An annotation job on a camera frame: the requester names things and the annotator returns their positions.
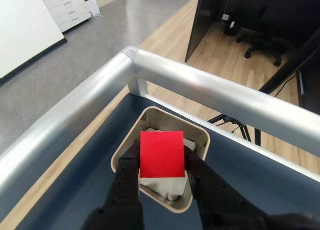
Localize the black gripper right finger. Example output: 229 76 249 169
183 149 320 230

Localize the dark desk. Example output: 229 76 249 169
296 64 320 113

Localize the red cube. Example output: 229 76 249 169
139 131 186 178

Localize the black tripod stand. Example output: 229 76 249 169
207 33 320 147

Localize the white panel with black base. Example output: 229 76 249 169
0 0 69 87

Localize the silver tube rail frame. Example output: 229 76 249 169
0 46 320 194

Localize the black waste bin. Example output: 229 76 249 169
223 13 241 37

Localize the white drawer cabinet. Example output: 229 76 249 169
36 0 92 33

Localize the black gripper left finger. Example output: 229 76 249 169
82 138 145 230

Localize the white carton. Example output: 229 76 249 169
83 0 102 18

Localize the black desk partition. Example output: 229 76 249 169
184 0 226 63

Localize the black office chair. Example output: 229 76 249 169
236 0 292 67

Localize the white crumpled tissue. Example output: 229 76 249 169
138 126 197 202

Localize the beige open box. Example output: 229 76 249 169
110 106 210 213

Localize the blue-grey table mat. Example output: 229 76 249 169
14 93 320 230

